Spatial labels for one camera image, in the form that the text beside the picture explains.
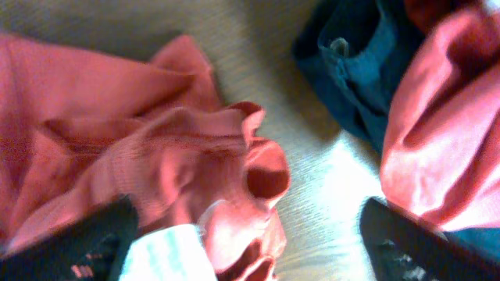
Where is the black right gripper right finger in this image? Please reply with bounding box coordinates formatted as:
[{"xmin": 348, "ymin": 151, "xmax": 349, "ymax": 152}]
[{"xmin": 359, "ymin": 197, "xmax": 499, "ymax": 281}]

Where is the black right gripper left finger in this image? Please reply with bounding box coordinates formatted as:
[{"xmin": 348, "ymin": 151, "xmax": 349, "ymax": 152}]
[{"xmin": 1, "ymin": 196, "xmax": 138, "ymax": 280}]

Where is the orange t-shirt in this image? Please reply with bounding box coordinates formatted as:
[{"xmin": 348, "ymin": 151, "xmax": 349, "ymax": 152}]
[{"xmin": 1, "ymin": 34, "xmax": 291, "ymax": 280}]

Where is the red printed t-shirt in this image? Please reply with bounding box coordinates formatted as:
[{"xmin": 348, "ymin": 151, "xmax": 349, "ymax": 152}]
[{"xmin": 380, "ymin": 1, "xmax": 499, "ymax": 231}]

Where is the navy blue garment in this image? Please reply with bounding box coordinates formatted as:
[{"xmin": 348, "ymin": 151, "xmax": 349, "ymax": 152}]
[{"xmin": 291, "ymin": 0, "xmax": 500, "ymax": 262}]

